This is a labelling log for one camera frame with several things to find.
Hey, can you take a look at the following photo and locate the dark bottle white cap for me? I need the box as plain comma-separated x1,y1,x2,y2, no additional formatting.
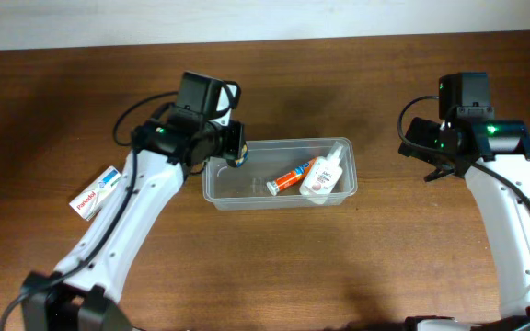
233,143,248,167

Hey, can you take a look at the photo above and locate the orange tube white cap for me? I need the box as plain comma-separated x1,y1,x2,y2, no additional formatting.
266,158,316,196

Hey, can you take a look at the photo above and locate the white calamine lotion bottle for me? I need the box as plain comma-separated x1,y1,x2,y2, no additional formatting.
299,143,345,205

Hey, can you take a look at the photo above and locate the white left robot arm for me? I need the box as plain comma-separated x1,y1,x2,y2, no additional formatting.
17,120,248,330

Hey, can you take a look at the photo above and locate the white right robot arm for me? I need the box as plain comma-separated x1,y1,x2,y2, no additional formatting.
397,118,530,331

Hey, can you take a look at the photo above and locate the clear plastic container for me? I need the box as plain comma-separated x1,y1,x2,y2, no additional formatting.
202,137,358,211

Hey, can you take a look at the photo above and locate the white Panadol box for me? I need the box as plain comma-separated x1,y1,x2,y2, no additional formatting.
69,165,121,221

